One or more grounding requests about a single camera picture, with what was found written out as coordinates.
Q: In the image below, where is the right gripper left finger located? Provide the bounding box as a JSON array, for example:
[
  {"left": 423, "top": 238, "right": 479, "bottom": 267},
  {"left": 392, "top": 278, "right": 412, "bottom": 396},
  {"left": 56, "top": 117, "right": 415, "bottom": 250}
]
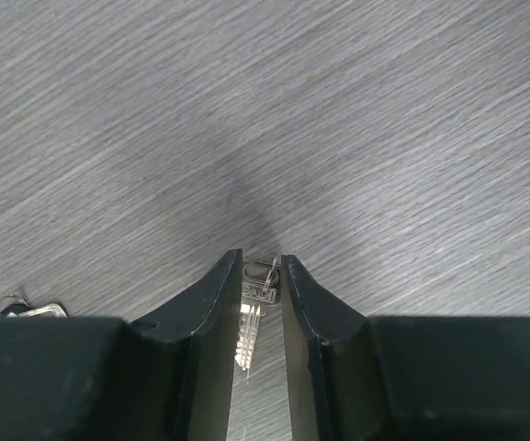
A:
[{"left": 0, "top": 250, "right": 242, "bottom": 440}]

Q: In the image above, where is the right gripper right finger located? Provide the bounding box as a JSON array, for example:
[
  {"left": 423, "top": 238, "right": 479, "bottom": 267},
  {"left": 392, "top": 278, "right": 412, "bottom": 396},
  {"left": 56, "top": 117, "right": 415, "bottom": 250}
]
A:
[{"left": 281, "top": 255, "right": 530, "bottom": 440}]

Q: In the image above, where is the bare silver key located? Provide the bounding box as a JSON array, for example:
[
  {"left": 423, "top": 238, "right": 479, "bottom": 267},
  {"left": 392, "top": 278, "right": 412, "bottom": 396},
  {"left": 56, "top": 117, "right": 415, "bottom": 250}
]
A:
[{"left": 234, "top": 257, "right": 281, "bottom": 372}]

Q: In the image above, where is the key with black tag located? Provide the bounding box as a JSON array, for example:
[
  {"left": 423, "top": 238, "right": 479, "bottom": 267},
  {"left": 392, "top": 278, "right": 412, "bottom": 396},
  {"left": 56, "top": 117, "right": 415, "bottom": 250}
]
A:
[{"left": 0, "top": 295, "right": 69, "bottom": 317}]

